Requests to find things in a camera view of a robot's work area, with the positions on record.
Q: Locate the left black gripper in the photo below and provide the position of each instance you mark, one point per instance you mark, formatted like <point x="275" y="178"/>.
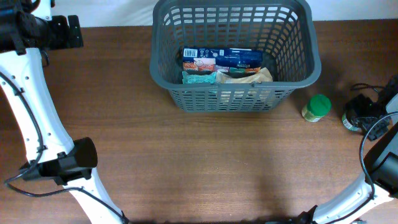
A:
<point x="61" y="22"/>

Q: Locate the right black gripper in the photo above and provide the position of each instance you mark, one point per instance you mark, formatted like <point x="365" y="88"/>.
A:
<point x="357" y="104"/>

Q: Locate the silver tin can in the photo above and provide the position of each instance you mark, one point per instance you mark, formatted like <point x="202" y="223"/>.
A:
<point x="347" y="123"/>

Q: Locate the green lid jar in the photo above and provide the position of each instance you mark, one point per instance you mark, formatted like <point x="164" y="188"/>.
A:
<point x="317" y="107"/>

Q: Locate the tan paper pouch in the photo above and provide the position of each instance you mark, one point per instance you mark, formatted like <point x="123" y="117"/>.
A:
<point x="263" y="75"/>

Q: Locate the teal snack packet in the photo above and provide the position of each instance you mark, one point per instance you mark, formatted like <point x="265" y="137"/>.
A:
<point x="196" y="79"/>

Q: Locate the blue cardboard box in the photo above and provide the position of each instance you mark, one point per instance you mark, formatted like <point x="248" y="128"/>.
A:
<point x="227" y="60"/>

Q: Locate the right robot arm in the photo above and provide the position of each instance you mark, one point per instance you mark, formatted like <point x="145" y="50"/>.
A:
<point x="377" y="183"/>

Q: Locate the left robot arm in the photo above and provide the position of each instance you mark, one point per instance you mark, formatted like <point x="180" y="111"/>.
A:
<point x="51" y="153"/>

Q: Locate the grey plastic basket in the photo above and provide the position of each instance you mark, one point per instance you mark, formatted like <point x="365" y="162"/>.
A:
<point x="282" y="30"/>

